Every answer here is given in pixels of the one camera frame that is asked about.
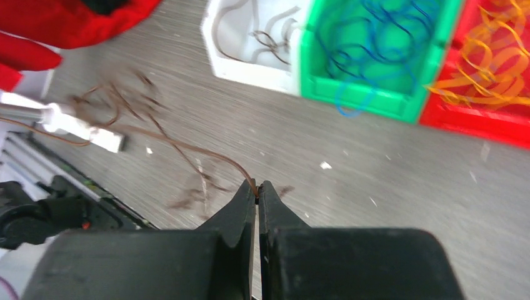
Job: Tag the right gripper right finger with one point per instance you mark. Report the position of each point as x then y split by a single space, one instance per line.
303 262

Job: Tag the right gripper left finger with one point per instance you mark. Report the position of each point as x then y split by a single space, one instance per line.
212 261

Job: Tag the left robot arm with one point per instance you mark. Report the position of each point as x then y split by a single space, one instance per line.
24 220

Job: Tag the metal clothes rack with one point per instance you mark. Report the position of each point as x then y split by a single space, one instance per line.
57 121

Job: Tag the green plastic bin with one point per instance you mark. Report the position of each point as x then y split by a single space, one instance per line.
375 56

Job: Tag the white plastic bin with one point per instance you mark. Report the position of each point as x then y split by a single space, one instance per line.
256 43

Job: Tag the red plastic bin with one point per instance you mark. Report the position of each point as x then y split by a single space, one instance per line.
483 87

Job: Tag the red shirt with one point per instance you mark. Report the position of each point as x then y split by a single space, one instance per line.
30 28

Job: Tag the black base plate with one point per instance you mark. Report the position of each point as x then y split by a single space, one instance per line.
87 182

